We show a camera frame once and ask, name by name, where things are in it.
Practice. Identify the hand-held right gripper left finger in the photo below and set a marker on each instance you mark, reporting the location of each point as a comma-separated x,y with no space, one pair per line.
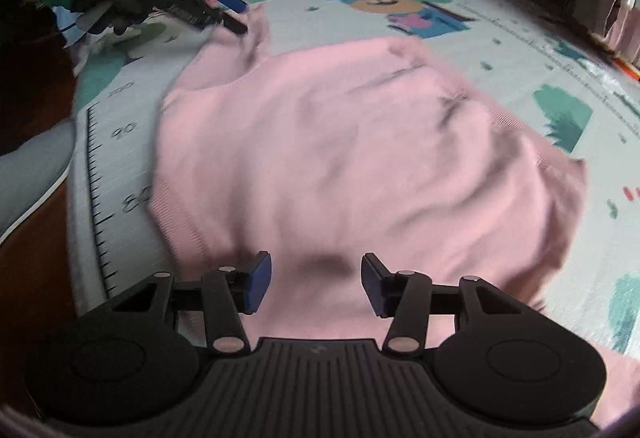
257,283

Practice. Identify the small orange item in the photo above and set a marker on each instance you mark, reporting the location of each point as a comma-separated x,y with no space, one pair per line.
627,67

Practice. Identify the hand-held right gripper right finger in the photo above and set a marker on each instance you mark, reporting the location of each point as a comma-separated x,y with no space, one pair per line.
374,283

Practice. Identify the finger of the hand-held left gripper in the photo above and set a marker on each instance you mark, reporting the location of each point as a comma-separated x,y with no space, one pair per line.
230,0
235,24

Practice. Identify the grey slipper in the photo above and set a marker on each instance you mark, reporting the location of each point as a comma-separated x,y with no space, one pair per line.
30,172

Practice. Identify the pink sweater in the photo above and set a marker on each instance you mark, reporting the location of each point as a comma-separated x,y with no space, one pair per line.
350,142

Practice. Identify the printed animal play mat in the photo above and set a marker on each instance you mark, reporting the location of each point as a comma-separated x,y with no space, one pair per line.
310,22

